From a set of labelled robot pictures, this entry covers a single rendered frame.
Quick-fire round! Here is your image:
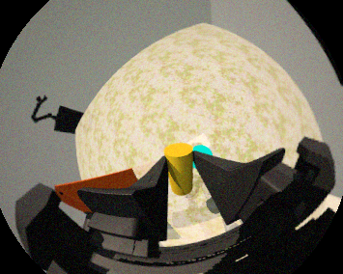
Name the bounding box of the yellow cylinder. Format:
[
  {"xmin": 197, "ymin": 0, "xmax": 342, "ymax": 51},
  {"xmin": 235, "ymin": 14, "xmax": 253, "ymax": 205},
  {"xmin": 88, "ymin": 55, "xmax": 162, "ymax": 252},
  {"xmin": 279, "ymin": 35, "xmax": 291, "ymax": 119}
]
[{"xmin": 164, "ymin": 144, "xmax": 194, "ymax": 196}]

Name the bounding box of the cyan circle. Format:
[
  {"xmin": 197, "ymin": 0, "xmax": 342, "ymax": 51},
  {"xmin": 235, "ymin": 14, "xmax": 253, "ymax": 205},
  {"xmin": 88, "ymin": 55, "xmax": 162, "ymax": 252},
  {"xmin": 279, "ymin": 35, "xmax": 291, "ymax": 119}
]
[{"xmin": 193, "ymin": 145, "xmax": 213, "ymax": 155}]

